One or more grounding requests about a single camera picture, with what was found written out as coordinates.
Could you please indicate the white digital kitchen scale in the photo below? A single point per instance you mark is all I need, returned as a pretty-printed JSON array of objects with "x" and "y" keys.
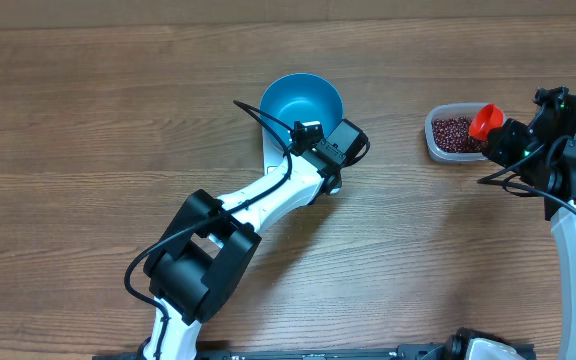
[{"x": 272, "y": 153}]

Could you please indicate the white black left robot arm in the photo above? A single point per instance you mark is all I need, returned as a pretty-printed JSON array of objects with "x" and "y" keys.
[{"x": 210, "y": 242}]

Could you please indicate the clear container of red beans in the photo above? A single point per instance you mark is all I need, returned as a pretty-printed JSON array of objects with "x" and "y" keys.
[{"x": 447, "y": 133}]

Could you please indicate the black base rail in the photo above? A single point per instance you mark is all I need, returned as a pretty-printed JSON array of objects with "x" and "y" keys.
[{"x": 464, "y": 344}]

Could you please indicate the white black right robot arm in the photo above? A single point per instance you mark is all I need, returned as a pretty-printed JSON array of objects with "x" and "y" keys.
[{"x": 555, "y": 183}]

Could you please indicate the teal plastic bowl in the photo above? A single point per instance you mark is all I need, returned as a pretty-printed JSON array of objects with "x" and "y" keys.
[{"x": 302, "y": 97}]

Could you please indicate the red measuring scoop blue handle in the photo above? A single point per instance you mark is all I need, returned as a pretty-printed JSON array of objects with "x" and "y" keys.
[{"x": 488, "y": 118}]

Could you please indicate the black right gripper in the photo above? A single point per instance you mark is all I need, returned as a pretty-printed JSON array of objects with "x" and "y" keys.
[{"x": 502, "y": 145}]

